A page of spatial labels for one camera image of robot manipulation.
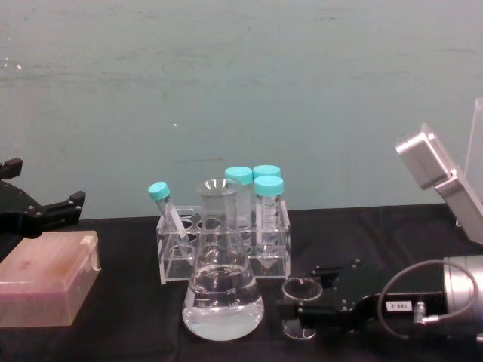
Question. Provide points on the small clear glass cylinder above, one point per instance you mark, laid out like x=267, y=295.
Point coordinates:
x=302, y=288

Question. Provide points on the glass conical flask with liquid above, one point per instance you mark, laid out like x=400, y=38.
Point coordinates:
x=222, y=316

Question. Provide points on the slanted teal-capped tube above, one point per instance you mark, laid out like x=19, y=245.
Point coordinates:
x=158, y=191

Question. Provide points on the clear acrylic tube rack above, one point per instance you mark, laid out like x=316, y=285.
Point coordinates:
x=275, y=260

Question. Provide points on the black table cloth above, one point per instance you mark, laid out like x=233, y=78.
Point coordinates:
x=124, y=294

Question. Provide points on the wide teal-capped tube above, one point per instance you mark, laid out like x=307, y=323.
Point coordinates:
x=238, y=175

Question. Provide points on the teal-capped tube with printed scale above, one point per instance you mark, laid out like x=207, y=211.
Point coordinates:
x=268, y=211

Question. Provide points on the teal-capped plastic tube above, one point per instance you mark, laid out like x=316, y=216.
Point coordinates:
x=266, y=170

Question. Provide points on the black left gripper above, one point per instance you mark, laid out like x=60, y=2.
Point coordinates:
x=15, y=207

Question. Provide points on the pink translucent plastic box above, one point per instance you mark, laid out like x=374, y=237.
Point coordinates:
x=41, y=279

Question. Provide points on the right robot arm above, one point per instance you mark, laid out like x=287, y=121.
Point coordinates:
x=445, y=177

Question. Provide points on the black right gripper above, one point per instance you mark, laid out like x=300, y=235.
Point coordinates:
x=400, y=313

